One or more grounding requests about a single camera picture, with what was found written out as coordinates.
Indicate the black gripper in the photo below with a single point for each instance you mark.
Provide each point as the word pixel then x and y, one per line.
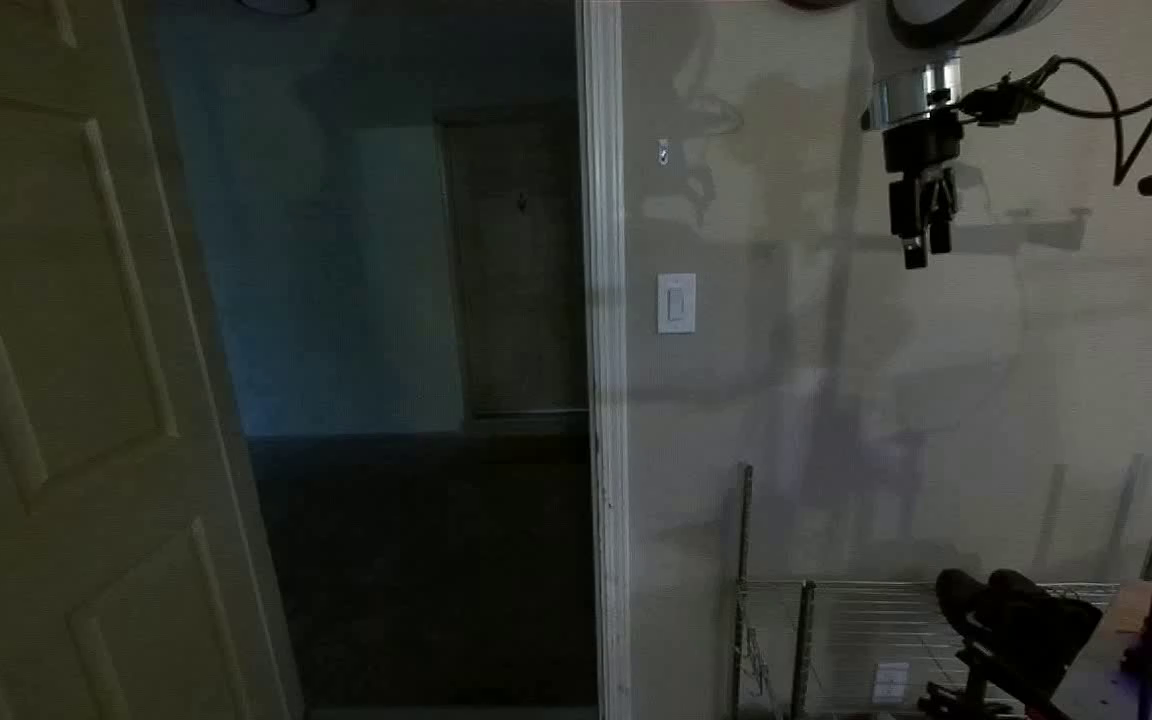
pixel 925 144

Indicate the dark hallway door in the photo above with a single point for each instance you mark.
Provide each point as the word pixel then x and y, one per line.
pixel 521 265

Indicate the cream panelled door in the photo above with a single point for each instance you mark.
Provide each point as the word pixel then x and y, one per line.
pixel 61 400

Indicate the white wall light switch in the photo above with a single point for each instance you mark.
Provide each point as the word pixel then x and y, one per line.
pixel 678 300

